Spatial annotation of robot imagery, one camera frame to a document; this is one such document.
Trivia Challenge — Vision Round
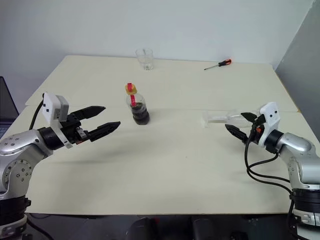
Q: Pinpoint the orange and black screwdriver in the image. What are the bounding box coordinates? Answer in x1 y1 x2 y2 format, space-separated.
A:
203 58 233 71

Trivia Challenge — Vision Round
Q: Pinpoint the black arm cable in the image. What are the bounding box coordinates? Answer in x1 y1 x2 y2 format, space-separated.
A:
244 119 296 240
28 99 46 131

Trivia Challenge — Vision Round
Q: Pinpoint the plastic cola bottle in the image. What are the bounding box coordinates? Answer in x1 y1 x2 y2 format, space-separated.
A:
124 83 150 125

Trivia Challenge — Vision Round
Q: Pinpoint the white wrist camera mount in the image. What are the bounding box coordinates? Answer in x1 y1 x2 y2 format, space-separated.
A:
257 101 282 147
41 92 73 150

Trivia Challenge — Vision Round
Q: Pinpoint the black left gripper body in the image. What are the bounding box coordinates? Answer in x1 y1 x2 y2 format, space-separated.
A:
59 112 91 146

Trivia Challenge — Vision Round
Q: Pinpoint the clear plastic container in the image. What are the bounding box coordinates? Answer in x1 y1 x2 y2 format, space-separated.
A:
201 109 252 129

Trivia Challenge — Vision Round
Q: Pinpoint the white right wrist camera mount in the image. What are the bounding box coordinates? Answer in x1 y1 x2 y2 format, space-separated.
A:
257 101 282 147

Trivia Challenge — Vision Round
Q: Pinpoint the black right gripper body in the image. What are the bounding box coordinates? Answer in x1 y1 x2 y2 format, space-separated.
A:
247 113 266 145

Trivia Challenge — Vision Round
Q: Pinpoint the grey partition panel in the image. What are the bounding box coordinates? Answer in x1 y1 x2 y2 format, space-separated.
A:
273 0 320 116

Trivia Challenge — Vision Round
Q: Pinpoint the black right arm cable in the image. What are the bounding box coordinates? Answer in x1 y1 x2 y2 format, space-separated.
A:
244 119 296 240

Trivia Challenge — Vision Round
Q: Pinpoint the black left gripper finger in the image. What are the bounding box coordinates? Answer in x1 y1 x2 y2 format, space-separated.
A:
73 105 107 121
87 121 122 143

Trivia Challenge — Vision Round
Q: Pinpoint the clear glass tumbler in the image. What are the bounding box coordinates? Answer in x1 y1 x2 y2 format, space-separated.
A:
135 47 154 72

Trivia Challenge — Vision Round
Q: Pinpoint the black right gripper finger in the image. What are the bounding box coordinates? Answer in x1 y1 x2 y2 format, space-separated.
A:
225 124 249 144
240 112 257 124

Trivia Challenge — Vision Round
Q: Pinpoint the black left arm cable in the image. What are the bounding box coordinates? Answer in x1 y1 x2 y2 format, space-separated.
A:
28 99 46 131

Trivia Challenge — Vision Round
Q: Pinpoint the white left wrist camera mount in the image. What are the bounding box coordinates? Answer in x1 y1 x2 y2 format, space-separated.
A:
41 92 73 150

